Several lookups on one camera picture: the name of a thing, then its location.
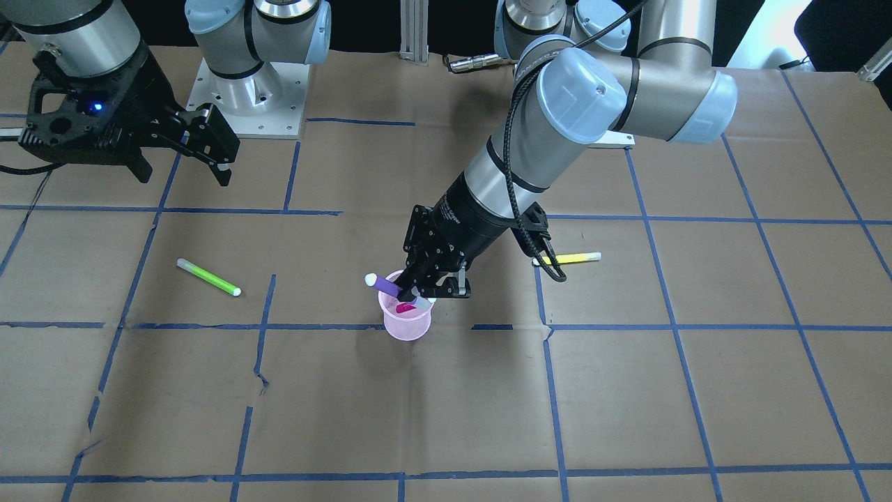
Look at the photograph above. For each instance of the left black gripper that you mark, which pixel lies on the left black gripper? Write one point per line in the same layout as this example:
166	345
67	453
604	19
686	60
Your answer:
468	217

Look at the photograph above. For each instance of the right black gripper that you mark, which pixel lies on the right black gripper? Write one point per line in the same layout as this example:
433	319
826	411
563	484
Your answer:
144	89

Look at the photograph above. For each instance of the pink plastic cup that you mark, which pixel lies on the pink plastic cup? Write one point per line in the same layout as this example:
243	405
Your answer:
410	325

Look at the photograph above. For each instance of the purple marker pen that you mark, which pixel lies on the purple marker pen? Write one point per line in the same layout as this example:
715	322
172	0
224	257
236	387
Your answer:
382	285

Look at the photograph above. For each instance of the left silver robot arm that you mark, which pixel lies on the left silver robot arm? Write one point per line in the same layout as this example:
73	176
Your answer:
583	69

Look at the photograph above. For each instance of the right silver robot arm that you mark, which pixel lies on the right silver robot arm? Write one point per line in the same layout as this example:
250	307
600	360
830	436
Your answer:
236	37

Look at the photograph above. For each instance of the green marker pen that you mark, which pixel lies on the green marker pen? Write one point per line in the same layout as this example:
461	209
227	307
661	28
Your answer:
207	276

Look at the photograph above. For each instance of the yellow marker pen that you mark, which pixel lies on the yellow marker pen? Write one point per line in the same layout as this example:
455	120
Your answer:
564	259

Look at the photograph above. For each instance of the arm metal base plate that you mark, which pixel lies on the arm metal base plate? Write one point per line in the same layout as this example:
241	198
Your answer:
267	105
614	140

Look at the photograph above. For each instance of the aluminium frame post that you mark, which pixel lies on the aluminium frame post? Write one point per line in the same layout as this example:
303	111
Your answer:
413	31

